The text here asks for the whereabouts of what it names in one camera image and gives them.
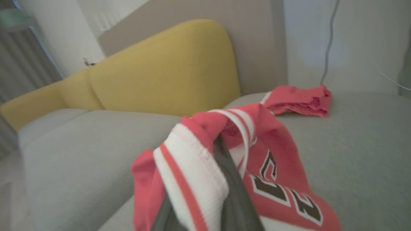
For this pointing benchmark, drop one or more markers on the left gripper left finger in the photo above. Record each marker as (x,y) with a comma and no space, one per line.
(167,219)

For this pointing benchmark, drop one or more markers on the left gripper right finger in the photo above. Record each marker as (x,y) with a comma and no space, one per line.
(239,205)

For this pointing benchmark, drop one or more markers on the red white lettered jersey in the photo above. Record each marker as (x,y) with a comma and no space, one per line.
(273,141)

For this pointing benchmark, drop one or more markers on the red shorts with white stripe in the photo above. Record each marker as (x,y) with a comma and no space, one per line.
(298,101)

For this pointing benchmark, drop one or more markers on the small grey sofa seat cushion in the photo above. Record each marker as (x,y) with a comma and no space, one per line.
(80,166)

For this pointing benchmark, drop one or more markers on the large grey sofa seat cushion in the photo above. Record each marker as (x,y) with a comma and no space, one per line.
(369,154)

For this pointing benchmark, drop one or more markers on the wide yellow sofa backrest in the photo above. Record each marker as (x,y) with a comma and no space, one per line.
(167,70)

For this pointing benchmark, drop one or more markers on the taupe upholstered panel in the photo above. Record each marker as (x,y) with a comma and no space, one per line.
(250,38)

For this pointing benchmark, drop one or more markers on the narrow yellow sofa backrest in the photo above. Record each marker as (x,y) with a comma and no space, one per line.
(38,102)

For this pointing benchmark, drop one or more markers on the grey ribbed radiator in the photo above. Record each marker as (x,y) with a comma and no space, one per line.
(19,61)

